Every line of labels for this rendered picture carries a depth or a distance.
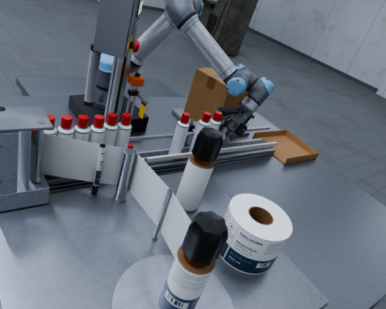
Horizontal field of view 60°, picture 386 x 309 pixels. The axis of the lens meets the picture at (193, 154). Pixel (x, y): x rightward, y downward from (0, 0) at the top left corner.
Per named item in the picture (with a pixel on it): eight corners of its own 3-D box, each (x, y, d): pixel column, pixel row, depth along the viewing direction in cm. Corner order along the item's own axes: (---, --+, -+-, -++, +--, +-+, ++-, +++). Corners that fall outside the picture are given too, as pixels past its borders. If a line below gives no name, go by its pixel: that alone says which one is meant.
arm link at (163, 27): (100, 65, 159) (182, -18, 131) (116, 59, 171) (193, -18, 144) (117, 85, 161) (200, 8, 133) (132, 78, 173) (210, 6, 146)
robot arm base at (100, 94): (98, 111, 151) (101, 91, 146) (84, 96, 159) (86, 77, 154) (127, 108, 161) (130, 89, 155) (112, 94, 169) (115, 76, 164)
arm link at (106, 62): (89, 82, 151) (92, 53, 144) (105, 75, 162) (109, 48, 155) (113, 91, 149) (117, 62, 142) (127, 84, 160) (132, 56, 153)
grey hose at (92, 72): (85, 106, 114) (93, 46, 104) (81, 102, 116) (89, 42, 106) (95, 106, 116) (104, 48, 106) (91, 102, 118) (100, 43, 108)
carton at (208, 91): (212, 134, 177) (230, 87, 163) (182, 113, 188) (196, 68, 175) (244, 126, 198) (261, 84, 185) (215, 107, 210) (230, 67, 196)
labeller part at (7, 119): (-8, 132, 78) (-8, 129, 77) (-16, 110, 84) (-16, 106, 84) (53, 129, 86) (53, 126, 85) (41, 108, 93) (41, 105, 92)
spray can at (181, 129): (171, 160, 138) (184, 117, 128) (165, 153, 141) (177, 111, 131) (181, 159, 141) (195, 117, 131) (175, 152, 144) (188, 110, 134)
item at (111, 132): (99, 168, 120) (108, 118, 110) (94, 159, 123) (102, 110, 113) (113, 166, 123) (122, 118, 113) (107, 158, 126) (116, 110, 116)
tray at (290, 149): (284, 164, 176) (287, 158, 174) (252, 138, 192) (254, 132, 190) (316, 158, 194) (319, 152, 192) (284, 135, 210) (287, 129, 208)
